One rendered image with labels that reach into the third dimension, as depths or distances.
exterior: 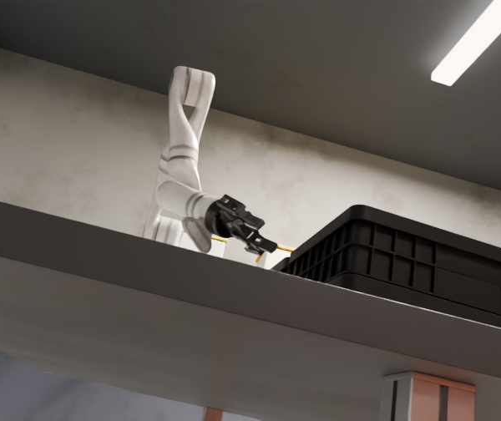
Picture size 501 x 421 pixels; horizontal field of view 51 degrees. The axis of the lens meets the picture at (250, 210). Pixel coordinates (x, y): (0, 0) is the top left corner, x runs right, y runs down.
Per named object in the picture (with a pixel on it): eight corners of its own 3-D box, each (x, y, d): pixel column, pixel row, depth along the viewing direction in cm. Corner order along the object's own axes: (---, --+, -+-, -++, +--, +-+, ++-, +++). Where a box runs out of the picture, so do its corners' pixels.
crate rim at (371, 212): (354, 215, 77) (356, 201, 78) (285, 266, 104) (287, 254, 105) (579, 286, 84) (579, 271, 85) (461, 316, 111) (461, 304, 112)
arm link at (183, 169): (205, 215, 119) (210, 162, 125) (174, 203, 114) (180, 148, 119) (186, 224, 124) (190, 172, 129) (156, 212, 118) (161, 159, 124)
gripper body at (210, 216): (222, 188, 106) (250, 198, 99) (240, 219, 111) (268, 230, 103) (195, 212, 103) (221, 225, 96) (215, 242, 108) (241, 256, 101)
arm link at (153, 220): (162, 149, 144) (196, 158, 145) (144, 235, 154) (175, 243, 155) (156, 159, 136) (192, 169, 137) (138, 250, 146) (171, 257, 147)
